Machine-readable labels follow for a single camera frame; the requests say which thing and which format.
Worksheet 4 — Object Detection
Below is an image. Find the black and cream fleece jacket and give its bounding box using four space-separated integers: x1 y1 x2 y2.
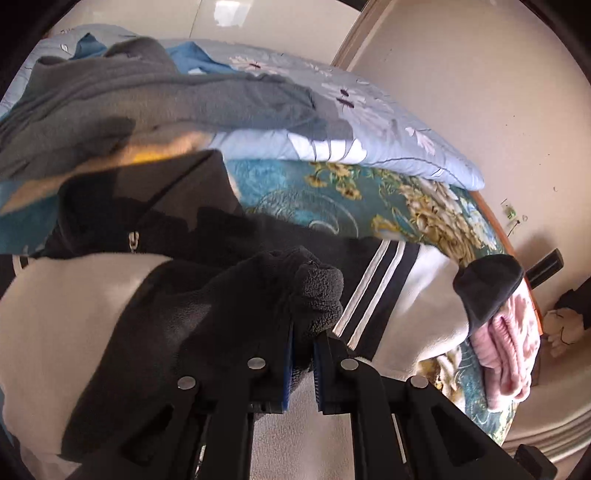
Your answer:
1 151 524 479

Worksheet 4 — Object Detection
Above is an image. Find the pink folded cloth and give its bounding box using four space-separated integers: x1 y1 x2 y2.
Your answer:
470 280 541 412

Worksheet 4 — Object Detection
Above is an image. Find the teal floral plush blanket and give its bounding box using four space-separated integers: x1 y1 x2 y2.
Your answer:
1 160 517 445

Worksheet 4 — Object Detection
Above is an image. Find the tan fleece blanket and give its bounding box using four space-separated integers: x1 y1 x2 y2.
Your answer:
1 127 213 215

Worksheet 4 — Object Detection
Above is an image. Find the grey fleece garment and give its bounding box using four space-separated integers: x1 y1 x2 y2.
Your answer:
1 37 328 181

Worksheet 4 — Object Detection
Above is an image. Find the light blue garment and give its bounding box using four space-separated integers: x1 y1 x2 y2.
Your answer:
72 33 235 75

